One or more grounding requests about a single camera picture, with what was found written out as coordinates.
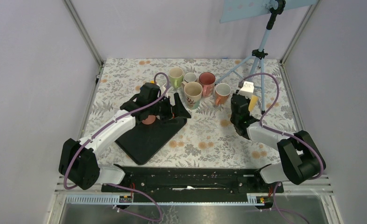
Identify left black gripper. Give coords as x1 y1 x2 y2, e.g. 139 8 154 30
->
148 92 191 125

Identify cream floral mug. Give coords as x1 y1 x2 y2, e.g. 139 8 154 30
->
181 81 203 110

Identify yellow mug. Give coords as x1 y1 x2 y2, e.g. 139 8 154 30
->
248 94 259 112

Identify floral tablecloth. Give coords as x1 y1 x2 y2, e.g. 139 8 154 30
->
83 58 297 168

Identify plain pink mug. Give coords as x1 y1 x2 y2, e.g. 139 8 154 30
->
142 115 156 125

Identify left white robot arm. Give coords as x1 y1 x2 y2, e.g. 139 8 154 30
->
59 83 191 192

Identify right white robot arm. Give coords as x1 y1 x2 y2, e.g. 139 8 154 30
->
230 94 326 192

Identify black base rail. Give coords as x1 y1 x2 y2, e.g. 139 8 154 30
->
101 165 285 205

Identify light blue tripod stand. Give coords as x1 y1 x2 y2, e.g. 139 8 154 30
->
216 0 318 116

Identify black plastic tray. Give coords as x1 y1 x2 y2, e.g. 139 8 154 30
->
115 118 187 165

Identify grey mug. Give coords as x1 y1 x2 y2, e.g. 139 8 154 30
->
184 72 198 83

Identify salmon textured square mug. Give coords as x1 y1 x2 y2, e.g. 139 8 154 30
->
214 83 232 106

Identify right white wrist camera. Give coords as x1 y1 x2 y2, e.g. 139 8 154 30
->
237 81 254 99

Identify light green mug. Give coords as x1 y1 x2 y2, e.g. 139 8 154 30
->
169 67 184 89

